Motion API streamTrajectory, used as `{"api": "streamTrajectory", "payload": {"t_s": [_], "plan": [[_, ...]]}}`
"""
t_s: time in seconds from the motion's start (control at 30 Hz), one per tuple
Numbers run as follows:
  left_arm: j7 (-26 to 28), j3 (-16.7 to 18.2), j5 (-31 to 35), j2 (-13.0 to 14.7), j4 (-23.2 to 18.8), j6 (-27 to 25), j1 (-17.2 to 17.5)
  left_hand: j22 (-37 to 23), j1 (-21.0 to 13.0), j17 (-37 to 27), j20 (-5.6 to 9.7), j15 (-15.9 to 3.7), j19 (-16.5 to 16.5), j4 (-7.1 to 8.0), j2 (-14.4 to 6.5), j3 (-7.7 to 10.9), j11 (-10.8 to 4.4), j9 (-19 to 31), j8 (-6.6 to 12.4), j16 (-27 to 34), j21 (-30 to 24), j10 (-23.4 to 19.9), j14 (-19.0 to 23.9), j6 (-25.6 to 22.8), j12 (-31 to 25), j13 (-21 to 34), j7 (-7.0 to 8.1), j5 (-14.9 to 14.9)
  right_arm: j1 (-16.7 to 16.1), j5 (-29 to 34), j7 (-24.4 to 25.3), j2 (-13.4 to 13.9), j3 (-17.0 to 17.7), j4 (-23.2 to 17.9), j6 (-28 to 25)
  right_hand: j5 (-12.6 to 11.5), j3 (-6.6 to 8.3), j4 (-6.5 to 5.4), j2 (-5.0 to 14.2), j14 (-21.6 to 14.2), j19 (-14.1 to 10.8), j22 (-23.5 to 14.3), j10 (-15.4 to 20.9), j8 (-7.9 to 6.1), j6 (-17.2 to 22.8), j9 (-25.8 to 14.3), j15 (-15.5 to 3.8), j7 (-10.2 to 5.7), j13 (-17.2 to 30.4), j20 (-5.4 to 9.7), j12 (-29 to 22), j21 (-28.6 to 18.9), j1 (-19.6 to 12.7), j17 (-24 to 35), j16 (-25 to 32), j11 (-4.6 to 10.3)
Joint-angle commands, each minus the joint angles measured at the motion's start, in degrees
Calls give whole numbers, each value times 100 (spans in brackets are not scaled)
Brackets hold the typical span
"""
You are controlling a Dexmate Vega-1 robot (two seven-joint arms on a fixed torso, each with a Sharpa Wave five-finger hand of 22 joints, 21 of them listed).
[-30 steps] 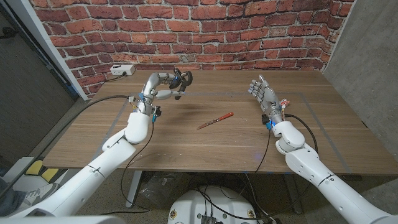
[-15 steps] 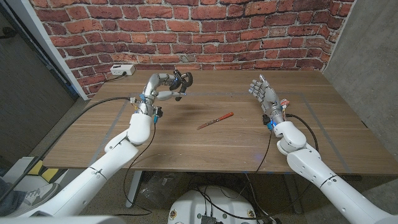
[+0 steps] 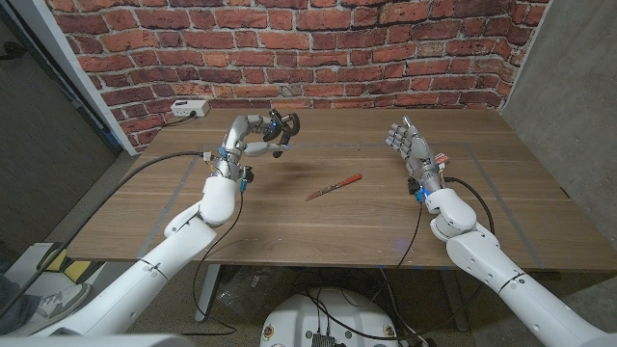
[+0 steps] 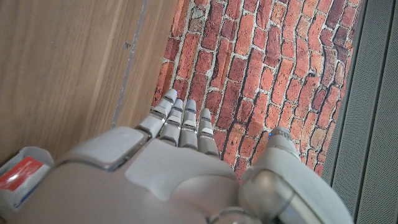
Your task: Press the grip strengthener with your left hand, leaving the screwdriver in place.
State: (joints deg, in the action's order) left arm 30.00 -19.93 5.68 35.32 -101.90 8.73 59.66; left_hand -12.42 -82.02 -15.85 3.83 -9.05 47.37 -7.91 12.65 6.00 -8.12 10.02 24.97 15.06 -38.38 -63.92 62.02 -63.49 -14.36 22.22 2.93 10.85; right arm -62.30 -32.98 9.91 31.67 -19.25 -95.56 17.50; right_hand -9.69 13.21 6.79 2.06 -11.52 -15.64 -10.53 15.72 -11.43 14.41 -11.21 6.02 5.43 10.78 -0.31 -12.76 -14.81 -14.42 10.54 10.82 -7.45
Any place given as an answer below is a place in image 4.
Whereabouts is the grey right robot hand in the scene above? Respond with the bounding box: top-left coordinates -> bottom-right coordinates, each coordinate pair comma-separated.
0,88 -> 354,224

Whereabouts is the grey tape line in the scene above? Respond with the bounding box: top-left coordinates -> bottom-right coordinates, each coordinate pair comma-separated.
111,0 -> 149,129

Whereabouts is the red and white packet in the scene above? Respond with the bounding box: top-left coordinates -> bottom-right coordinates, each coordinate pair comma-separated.
0,146 -> 55,213

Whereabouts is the brick print backdrop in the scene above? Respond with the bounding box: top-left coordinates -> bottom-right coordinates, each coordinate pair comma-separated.
151,0 -> 365,182

